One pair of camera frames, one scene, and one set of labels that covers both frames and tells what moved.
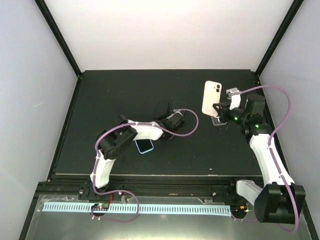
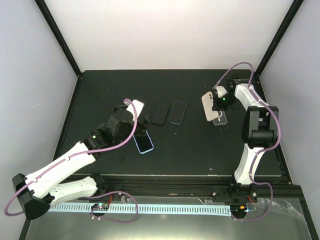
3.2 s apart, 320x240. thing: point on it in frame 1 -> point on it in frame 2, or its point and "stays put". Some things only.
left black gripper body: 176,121 -> 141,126
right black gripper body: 229,118 -> 227,102
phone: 144,145 stays put
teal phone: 179,105 stays put
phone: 162,109 stays put
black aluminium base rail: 146,186 stays put
